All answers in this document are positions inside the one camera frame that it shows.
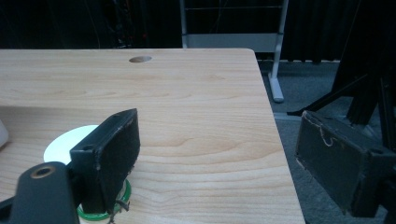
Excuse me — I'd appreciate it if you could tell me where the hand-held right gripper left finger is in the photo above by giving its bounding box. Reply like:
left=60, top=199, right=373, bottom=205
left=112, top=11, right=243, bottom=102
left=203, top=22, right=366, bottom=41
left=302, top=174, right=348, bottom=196
left=69, top=107, right=141, bottom=215

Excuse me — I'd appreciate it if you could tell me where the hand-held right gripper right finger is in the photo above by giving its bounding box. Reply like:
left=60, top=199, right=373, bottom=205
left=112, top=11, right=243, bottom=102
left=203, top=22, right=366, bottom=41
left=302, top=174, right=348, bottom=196
left=294, top=109, right=396, bottom=218

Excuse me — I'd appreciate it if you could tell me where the small white cap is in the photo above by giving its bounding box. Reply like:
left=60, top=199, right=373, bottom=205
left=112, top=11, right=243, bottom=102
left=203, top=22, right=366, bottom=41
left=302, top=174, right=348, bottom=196
left=43, top=124, right=133, bottom=222

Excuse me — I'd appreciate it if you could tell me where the black metal stand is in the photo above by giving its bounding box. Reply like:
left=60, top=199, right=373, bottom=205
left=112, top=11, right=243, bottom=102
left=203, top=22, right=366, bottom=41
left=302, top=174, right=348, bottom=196
left=286, top=0, right=396, bottom=150

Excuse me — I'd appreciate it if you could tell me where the dark equipment rack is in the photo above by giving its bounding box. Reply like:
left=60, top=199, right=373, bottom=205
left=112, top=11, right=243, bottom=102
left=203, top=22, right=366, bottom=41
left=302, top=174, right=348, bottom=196
left=102, top=0, right=150, bottom=49

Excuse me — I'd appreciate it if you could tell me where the dark curtain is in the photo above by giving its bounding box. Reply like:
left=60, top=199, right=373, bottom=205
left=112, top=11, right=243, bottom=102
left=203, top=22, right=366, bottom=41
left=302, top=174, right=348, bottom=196
left=281, top=0, right=362, bottom=63

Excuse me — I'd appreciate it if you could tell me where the round table cable grommet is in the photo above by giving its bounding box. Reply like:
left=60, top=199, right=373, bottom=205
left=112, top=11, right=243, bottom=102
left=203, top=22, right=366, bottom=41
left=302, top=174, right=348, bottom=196
left=128, top=55, right=153, bottom=63

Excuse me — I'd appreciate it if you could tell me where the white metal desk frame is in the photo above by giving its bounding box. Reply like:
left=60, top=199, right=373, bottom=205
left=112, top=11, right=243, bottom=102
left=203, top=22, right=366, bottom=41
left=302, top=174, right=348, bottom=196
left=178, top=0, right=290, bottom=104

